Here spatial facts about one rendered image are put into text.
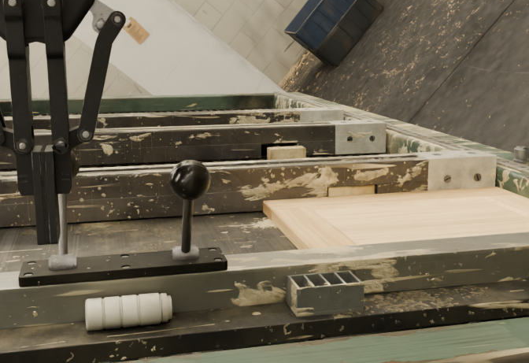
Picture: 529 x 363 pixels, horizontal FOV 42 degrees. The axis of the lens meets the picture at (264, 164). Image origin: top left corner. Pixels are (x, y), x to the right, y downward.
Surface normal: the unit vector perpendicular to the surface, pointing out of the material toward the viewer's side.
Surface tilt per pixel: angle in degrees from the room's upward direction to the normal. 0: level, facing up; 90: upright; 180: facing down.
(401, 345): 51
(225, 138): 90
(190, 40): 90
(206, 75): 90
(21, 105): 90
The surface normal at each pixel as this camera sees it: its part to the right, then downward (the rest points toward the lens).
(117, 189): 0.23, 0.18
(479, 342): 0.00, -0.98
